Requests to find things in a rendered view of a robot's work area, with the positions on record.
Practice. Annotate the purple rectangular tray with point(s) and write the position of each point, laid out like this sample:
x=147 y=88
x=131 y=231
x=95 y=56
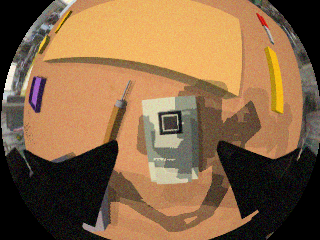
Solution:
x=36 y=92

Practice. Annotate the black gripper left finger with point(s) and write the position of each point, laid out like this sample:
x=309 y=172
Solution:
x=81 y=181

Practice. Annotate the light orange panel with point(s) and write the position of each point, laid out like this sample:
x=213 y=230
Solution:
x=181 y=40

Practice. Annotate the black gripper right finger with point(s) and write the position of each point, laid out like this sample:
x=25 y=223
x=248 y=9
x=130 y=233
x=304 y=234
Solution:
x=252 y=177

